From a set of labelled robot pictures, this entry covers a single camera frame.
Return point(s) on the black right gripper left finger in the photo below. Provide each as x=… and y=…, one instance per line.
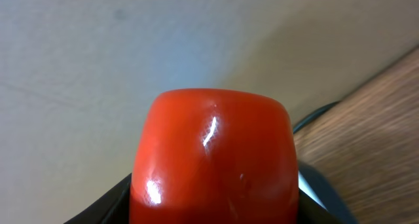
x=111, y=208

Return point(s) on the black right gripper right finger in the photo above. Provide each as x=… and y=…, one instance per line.
x=319, y=201

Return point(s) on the red yellow sauce bottle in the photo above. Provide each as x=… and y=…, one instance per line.
x=215, y=156

